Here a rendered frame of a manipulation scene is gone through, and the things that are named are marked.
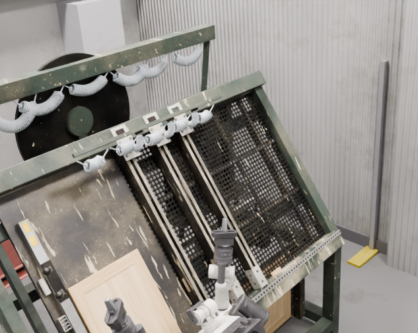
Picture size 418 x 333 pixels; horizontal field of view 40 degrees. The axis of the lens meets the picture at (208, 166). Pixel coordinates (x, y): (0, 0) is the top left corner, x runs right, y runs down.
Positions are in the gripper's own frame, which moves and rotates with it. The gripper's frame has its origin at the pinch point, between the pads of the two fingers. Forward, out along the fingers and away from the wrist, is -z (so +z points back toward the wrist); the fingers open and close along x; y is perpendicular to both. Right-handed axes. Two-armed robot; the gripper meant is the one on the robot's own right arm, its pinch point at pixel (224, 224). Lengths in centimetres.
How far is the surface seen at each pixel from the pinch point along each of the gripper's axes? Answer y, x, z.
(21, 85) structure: 78, 90, -58
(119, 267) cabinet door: 34, 43, 31
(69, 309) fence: 15, 69, 42
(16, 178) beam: 32, 92, -17
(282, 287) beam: 56, -58, 57
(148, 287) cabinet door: 34, 28, 42
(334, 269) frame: 90, -113, 61
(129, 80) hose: 113, 28, -62
